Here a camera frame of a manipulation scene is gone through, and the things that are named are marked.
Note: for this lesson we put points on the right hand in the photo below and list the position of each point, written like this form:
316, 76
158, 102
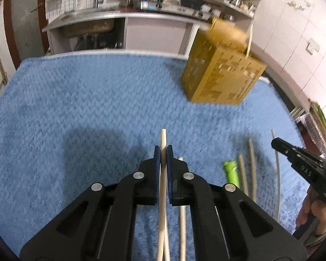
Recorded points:
317, 208

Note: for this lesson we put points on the black wok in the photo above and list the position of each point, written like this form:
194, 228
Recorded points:
193, 4

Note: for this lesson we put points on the blue textured table mat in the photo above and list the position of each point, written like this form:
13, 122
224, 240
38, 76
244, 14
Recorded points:
67, 122

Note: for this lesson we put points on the yellow perforated utensil holder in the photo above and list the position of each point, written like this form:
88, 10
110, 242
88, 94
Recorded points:
220, 69

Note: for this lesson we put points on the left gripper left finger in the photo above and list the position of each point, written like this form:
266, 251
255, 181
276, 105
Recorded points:
99, 224

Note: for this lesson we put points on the brown framed door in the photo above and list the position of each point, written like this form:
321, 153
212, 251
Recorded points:
24, 21

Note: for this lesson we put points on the wooden chopstick beside gripper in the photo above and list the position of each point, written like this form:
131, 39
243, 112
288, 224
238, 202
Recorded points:
182, 233

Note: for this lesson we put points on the green frog handle knife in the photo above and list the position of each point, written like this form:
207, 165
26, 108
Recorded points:
230, 168

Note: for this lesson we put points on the kitchen counter cabinets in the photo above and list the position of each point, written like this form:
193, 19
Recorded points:
123, 28

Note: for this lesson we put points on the wall power socket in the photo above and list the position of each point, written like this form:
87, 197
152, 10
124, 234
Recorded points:
312, 46

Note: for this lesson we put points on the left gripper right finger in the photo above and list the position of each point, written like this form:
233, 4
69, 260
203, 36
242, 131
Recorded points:
227, 224

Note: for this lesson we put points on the wooden chopstick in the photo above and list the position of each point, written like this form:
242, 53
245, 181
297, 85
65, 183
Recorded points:
182, 233
253, 170
162, 198
277, 197
243, 174

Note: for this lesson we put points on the gas stove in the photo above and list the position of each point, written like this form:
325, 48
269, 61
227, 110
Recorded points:
162, 7

